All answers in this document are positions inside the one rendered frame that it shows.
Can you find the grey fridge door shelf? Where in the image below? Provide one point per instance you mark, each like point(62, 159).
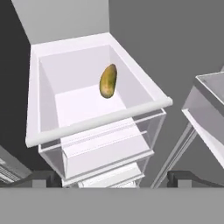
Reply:
point(11, 167)

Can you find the clear fridge drawer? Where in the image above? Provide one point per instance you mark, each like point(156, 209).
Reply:
point(108, 151)

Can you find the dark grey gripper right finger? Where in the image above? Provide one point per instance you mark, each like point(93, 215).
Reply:
point(178, 176)

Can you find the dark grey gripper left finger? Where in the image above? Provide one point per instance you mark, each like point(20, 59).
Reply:
point(43, 176)

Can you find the white fridge drawer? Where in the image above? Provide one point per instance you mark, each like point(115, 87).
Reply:
point(87, 102)

